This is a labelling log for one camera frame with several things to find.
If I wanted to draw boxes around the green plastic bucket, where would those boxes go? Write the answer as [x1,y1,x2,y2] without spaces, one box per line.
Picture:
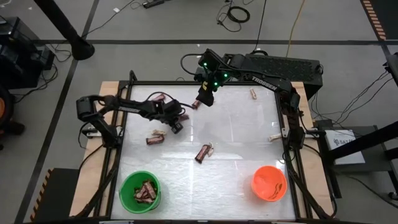
[119,170,162,215]

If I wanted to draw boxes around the black stand beam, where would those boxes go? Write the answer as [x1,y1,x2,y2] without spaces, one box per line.
[326,121,398,162]

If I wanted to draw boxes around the yellow cable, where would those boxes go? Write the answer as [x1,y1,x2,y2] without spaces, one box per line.
[285,0,307,58]

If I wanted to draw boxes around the black equipment cart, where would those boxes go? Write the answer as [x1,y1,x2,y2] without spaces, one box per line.
[0,17,56,90]

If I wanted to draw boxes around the black perforated computer case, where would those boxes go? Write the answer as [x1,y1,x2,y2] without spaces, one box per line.
[245,53,323,100]

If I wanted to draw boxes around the black aluminium table frame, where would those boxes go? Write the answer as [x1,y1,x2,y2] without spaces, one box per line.
[76,70,338,220]

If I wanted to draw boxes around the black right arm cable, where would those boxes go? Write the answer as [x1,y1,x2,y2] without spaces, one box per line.
[180,53,203,78]

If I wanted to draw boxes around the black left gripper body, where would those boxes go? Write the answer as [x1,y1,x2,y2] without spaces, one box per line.
[160,101,187,125]

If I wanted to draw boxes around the orange plastic bucket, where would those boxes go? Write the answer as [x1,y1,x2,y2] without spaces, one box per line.
[251,165,288,202]

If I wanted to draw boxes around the black floor cable bundle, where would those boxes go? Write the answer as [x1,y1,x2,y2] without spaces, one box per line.
[310,71,394,125]

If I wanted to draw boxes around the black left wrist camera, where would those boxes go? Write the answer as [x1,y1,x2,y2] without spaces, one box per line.
[170,121,184,135]

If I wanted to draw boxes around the white printed sheet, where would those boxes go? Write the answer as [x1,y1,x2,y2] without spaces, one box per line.
[325,129,366,166]

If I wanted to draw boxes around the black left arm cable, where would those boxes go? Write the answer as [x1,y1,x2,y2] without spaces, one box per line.
[145,91,195,110]

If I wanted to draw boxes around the light wooden side board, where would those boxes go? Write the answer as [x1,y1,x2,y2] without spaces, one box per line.
[70,81,130,217]
[285,81,335,215]

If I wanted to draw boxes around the black power strip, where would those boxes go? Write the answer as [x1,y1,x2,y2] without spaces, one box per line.
[142,0,165,9]

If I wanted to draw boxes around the hazard-striped black floor mat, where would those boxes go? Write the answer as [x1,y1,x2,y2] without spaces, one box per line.
[360,0,398,41]
[30,167,80,223]

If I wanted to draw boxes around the black floor stand pole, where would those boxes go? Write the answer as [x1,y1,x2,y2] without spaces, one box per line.
[33,0,96,61]

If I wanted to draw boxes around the coiled black floor cable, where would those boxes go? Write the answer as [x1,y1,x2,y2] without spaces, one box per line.
[216,0,251,33]

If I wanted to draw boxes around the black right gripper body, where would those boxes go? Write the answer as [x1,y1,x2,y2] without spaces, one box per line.
[195,81,218,108]

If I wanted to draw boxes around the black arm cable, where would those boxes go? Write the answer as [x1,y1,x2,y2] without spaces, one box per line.
[180,53,203,78]
[145,91,195,110]

